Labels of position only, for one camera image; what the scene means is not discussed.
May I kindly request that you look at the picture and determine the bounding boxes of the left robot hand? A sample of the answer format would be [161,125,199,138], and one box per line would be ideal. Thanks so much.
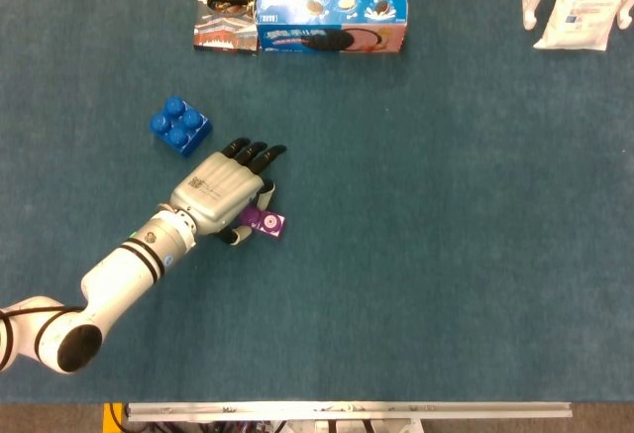
[169,137,288,248]

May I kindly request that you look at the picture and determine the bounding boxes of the blue Oreo cookie box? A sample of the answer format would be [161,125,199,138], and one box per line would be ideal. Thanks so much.
[253,0,409,55]

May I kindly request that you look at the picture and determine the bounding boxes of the aluminium profile rail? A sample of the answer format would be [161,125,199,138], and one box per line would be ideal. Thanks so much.
[123,401,574,423]

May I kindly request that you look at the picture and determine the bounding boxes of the white printed pouch bag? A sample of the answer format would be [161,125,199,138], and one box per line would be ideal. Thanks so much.
[533,0,634,53]

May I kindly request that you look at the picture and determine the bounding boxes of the teal felt table cloth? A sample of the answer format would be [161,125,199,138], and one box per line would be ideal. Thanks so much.
[0,0,634,405]

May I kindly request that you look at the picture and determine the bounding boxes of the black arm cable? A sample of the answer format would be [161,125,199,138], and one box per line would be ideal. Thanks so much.
[0,304,85,320]

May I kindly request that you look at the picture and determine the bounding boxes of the palace print flat box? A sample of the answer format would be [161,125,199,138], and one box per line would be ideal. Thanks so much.
[192,0,345,54]

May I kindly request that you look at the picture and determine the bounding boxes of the purple toy brick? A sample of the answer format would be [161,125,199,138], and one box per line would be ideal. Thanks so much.
[237,204,287,243]

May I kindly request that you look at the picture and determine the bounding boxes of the blue toy brick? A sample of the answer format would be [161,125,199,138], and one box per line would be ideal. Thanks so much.
[149,95,214,159]

